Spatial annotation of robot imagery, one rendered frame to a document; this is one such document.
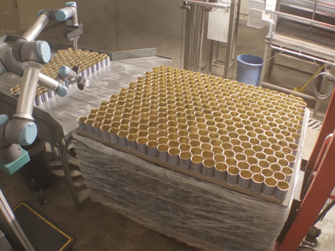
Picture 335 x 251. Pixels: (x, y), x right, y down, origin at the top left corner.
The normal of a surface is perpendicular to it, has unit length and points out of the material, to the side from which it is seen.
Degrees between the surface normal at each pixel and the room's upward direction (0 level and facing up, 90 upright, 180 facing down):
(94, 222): 0
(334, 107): 90
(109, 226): 0
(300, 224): 90
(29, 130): 96
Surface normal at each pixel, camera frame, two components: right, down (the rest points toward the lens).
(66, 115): 0.04, -0.83
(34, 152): 0.72, 0.41
